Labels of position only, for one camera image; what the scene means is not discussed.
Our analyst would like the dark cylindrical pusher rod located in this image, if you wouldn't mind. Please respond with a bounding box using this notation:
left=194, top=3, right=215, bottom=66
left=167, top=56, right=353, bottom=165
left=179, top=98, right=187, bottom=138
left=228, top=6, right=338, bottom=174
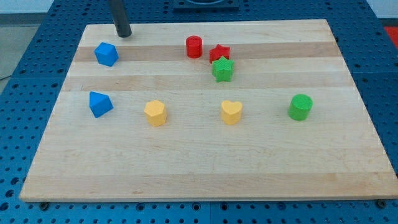
left=108, top=0, right=132, bottom=38

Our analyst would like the blue cube block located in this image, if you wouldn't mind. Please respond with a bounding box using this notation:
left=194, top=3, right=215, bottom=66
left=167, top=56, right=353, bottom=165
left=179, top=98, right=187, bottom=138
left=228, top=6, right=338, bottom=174
left=94, top=42, right=119, bottom=67

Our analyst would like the red cylinder block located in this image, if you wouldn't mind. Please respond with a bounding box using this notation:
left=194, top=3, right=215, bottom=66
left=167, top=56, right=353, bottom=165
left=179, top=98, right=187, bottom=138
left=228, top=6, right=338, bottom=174
left=185, top=35, right=203, bottom=58

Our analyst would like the blue triangular prism block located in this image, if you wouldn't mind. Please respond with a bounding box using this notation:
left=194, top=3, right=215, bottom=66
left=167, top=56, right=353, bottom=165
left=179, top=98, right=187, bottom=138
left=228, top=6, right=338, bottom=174
left=89, top=91, right=114, bottom=118

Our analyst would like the red star block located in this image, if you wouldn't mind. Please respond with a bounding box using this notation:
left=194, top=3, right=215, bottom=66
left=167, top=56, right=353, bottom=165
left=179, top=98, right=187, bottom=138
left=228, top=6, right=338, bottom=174
left=209, top=44, right=230, bottom=64

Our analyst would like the yellow hexagon block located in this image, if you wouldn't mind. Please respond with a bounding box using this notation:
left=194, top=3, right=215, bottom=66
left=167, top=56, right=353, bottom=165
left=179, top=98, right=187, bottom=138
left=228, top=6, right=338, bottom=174
left=144, top=100, right=167, bottom=127

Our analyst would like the green star block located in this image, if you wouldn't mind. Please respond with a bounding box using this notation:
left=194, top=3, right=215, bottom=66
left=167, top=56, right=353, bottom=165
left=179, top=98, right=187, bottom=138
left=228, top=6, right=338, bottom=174
left=212, top=56, right=234, bottom=82

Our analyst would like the yellow heart block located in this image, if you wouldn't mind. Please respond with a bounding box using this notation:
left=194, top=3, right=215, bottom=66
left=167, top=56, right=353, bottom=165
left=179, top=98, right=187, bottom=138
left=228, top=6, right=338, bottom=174
left=221, top=100, right=243, bottom=125

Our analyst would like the wooden board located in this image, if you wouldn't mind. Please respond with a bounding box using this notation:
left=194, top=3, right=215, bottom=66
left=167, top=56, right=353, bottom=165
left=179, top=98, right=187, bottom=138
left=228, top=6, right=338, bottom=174
left=20, top=19, right=397, bottom=202

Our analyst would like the green cylinder block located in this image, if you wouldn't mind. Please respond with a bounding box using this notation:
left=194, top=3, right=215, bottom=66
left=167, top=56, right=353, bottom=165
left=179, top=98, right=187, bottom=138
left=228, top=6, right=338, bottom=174
left=288, top=94, right=313, bottom=121

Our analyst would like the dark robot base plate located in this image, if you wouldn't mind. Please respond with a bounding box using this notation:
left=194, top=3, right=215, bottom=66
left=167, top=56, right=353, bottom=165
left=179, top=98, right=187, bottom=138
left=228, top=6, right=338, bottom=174
left=172, top=0, right=239, bottom=10

